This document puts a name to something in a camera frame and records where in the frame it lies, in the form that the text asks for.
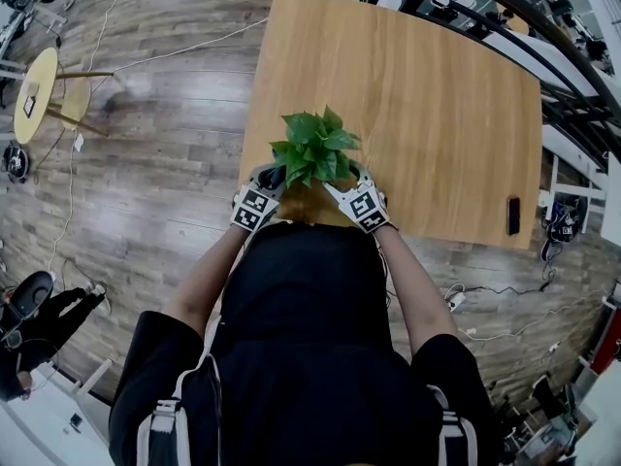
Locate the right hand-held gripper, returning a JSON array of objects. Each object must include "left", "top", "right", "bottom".
[{"left": 320, "top": 160, "right": 394, "bottom": 235}]

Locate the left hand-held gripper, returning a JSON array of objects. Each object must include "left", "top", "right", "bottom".
[{"left": 230, "top": 162, "right": 289, "bottom": 235}]

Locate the green potted plant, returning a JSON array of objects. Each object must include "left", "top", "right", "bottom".
[{"left": 269, "top": 104, "right": 363, "bottom": 189}]

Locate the person's left forearm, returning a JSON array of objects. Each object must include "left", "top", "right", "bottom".
[{"left": 163, "top": 223, "right": 248, "bottom": 339}]

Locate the person's right forearm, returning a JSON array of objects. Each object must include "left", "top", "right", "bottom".
[{"left": 376, "top": 225, "right": 460, "bottom": 358}]

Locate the black smartphone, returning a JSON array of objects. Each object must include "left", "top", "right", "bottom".
[{"left": 507, "top": 196, "right": 522, "bottom": 237}]

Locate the person's black clothing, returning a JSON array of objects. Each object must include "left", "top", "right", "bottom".
[{"left": 109, "top": 220, "right": 501, "bottom": 466}]

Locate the black patterned device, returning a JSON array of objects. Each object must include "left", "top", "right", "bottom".
[
  {"left": 2, "top": 143, "right": 30, "bottom": 182},
  {"left": 540, "top": 201, "right": 583, "bottom": 261}
]

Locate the long white desk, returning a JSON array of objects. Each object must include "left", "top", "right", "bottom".
[{"left": 484, "top": 29, "right": 621, "bottom": 174}]

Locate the round yellow side table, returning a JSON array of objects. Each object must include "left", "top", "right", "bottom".
[{"left": 13, "top": 46, "right": 115, "bottom": 146}]

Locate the white desk with side panel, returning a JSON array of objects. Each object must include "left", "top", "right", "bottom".
[{"left": 538, "top": 152, "right": 621, "bottom": 240}]

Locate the red cabinet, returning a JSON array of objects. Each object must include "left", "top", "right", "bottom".
[{"left": 589, "top": 317, "right": 621, "bottom": 376}]

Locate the white corner desk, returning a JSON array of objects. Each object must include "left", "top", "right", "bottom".
[{"left": 0, "top": 356, "right": 115, "bottom": 466}]

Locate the white power strip cable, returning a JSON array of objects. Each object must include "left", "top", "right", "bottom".
[{"left": 443, "top": 282, "right": 607, "bottom": 342}]

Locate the person's right backpack strap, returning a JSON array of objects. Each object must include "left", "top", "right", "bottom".
[{"left": 426, "top": 385, "right": 479, "bottom": 466}]

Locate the person's backpack strap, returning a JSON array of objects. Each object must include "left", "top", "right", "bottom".
[
  {"left": 135, "top": 400, "right": 193, "bottom": 466},
  {"left": 426, "top": 385, "right": 479, "bottom": 466}
]

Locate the person's left backpack strap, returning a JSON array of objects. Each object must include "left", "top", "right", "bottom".
[{"left": 135, "top": 400, "right": 193, "bottom": 466}]

